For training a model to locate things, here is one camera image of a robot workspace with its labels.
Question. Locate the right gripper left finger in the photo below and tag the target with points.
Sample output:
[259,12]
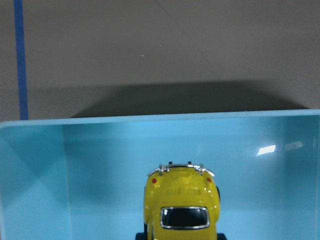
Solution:
[140,236]

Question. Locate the yellow beetle toy car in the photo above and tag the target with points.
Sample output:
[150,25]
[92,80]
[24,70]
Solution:
[181,202]

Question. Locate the light blue plastic bin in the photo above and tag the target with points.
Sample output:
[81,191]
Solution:
[84,178]

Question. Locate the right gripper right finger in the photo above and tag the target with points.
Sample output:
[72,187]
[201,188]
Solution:
[221,236]

